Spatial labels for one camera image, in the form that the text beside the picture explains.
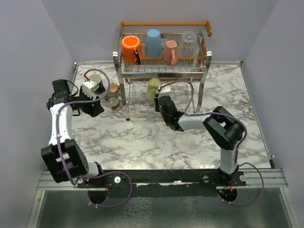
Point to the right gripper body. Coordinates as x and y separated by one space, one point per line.
166 118

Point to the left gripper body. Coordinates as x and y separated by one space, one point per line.
88 108

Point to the cream cup brown band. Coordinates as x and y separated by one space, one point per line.
112 100

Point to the light green mug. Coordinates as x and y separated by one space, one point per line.
152 87

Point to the black faceted mug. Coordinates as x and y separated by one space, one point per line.
98 88

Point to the small copper orange cup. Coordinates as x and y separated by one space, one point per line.
114 88

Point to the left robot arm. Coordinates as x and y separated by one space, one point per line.
63 156

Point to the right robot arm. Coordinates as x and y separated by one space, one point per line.
226 130

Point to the steel two-tier dish rack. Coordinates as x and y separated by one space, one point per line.
134 99

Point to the pink ceramic mug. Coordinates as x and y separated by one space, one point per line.
170 53

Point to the light blue plastic cup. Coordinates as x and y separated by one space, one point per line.
153 44

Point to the clear plastic tumbler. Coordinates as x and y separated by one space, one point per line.
188 45

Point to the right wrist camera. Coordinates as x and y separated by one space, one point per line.
164 91

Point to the orange mug black handle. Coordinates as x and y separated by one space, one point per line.
132 50

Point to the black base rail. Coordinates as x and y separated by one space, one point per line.
159 183

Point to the orange wooden rack frame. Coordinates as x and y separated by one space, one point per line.
166 23

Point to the aluminium table frame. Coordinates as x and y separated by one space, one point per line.
146 143

